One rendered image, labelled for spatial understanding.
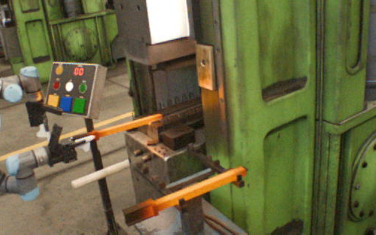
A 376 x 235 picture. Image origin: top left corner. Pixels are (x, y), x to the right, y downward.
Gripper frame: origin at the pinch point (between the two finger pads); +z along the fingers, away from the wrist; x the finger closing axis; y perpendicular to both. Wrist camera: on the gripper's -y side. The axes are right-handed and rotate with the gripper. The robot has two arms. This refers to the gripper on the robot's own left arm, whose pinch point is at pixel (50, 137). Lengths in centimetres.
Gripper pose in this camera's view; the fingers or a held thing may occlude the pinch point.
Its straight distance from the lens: 202.7
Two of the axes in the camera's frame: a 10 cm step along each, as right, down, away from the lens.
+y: -9.3, 2.2, -3.0
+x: 3.6, 3.2, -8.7
